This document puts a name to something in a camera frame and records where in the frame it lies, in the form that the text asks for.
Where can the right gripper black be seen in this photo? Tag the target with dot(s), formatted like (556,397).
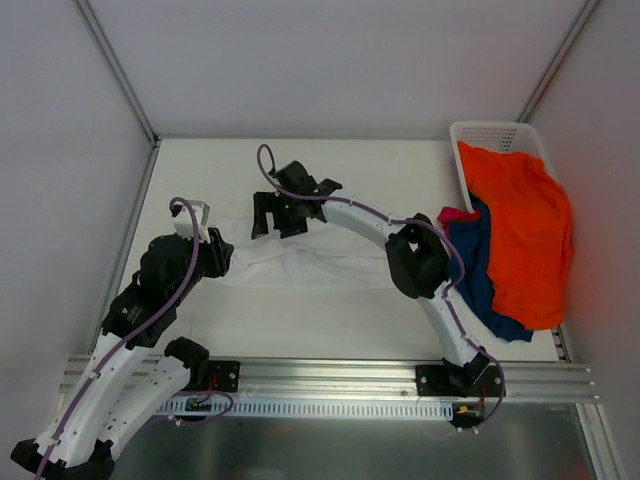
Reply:
(279,209)

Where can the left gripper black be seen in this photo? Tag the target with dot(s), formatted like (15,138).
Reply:
(220,251)

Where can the white t shirt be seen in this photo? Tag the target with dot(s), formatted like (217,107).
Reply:
(327,257)

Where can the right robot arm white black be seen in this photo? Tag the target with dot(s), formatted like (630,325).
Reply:
(417,255)

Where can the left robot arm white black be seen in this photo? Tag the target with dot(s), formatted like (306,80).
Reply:
(99,419)

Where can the magenta t shirt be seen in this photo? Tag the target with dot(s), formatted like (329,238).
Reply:
(450,215)

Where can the blue t shirt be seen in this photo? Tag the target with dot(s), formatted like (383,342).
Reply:
(472,241)

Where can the white plastic laundry basket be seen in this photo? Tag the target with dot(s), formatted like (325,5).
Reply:
(500,137)

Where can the orange t shirt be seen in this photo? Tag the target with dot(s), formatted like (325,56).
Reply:
(530,249)

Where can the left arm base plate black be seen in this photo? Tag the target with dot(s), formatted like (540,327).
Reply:
(218,375)

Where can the aluminium mounting rail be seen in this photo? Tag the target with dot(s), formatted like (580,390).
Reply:
(526,382)

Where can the slotted cable duct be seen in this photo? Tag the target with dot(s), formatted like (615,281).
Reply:
(403,409)

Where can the left aluminium frame post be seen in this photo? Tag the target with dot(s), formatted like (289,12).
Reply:
(114,65)

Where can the aluminium frame post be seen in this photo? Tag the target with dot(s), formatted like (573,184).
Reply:
(114,65)
(576,28)

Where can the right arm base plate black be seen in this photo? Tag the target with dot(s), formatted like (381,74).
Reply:
(432,380)

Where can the right aluminium frame post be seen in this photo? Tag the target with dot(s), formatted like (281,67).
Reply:
(576,28)

